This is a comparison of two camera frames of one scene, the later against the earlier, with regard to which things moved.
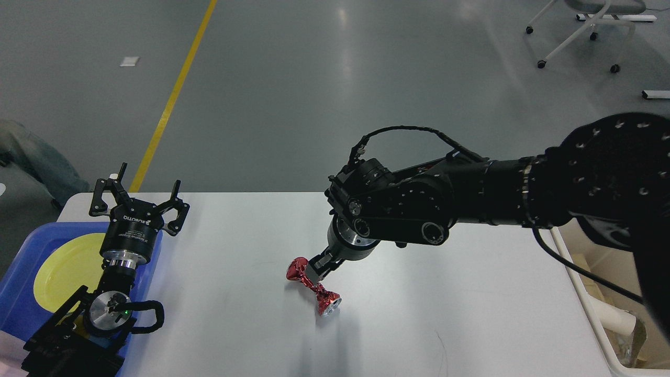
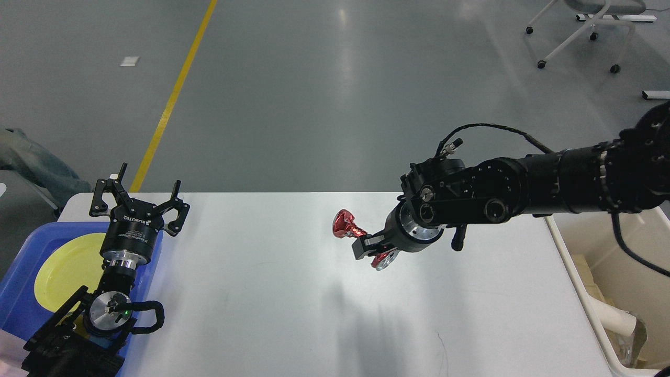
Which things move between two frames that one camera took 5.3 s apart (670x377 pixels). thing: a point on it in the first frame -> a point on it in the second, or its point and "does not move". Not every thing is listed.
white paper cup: [616, 319] does not move
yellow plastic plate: [66, 267] does not move
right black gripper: [345, 243] -> [403, 232]
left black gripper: [133, 224] does not move
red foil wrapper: [327, 302] -> [343, 225]
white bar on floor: [656, 94] does not move
